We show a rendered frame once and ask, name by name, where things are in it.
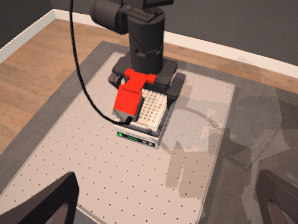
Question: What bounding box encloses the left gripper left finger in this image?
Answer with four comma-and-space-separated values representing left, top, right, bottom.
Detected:
0, 172, 79, 224

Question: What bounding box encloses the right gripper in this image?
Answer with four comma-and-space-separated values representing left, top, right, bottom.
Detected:
108, 43, 186, 116

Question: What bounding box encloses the beige well plate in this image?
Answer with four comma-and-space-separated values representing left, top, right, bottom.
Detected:
130, 89, 167, 132

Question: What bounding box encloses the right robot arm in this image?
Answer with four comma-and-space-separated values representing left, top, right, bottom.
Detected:
90, 0, 174, 122

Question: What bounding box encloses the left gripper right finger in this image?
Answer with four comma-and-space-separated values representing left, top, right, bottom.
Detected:
255, 169, 298, 224

